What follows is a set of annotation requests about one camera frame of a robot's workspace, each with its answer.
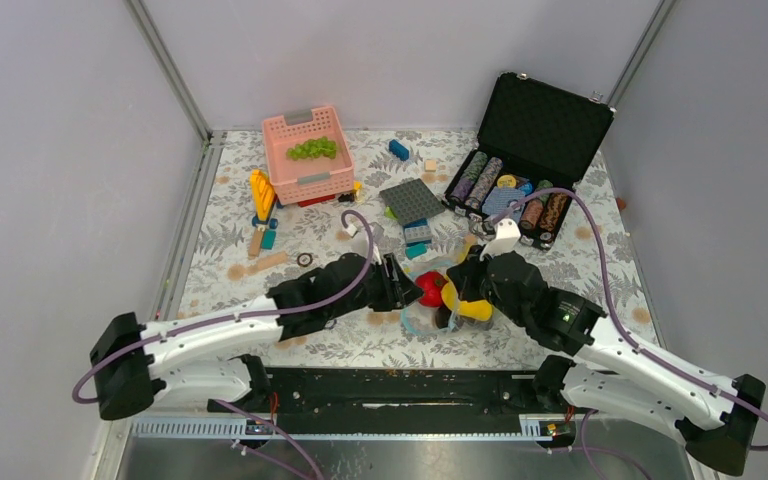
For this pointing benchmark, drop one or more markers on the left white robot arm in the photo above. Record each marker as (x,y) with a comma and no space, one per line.
(136,365)

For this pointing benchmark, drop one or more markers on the teal toy block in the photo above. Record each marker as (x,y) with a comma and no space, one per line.
(415,250)

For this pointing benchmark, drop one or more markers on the grey lego brick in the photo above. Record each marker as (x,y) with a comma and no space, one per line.
(418,232)

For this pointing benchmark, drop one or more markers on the green fake grapes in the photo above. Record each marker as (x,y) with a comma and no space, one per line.
(314,148)

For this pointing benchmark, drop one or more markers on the red toy brick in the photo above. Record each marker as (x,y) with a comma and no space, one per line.
(316,200)

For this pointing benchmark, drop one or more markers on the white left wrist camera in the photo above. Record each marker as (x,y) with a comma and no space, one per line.
(359,240)

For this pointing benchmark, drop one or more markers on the red fake apple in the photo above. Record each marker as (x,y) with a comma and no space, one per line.
(432,284)

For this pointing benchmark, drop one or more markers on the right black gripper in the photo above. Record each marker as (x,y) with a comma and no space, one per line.
(464,274)

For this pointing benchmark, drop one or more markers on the clear zip top bag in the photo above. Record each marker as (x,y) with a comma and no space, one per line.
(440,310)

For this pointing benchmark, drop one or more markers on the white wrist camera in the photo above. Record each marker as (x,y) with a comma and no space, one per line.
(359,240)
(506,237)

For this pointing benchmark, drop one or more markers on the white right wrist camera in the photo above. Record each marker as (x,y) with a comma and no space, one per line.
(506,237)

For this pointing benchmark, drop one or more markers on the blue toy brick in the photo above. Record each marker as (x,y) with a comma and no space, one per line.
(398,150)

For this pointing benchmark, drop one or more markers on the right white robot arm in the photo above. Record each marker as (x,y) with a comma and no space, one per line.
(596,365)

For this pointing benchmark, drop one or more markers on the wooden plank block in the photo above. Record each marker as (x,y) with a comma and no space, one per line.
(271,261)

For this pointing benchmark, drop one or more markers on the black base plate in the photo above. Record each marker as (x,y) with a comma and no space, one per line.
(380,401)

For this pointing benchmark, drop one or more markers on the yellow toy block stack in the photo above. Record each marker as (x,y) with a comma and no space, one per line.
(263,195)

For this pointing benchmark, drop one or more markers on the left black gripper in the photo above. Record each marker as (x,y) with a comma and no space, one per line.
(398,289)

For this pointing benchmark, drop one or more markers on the black poker chip case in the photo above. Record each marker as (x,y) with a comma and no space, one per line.
(540,134)

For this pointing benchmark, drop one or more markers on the pink plastic basket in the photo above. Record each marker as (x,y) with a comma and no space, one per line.
(299,180)

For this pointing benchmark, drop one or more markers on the yellow fake mango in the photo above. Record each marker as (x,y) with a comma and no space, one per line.
(477,310)

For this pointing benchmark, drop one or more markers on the grey lego baseplate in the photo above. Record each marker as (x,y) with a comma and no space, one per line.
(411,201)

